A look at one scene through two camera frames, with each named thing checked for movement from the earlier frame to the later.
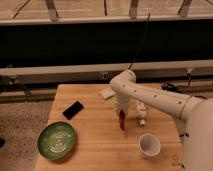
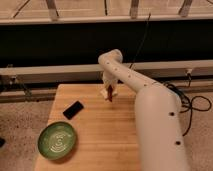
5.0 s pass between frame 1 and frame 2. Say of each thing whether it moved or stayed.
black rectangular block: stayed
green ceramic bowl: stayed
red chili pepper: moved
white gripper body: moved
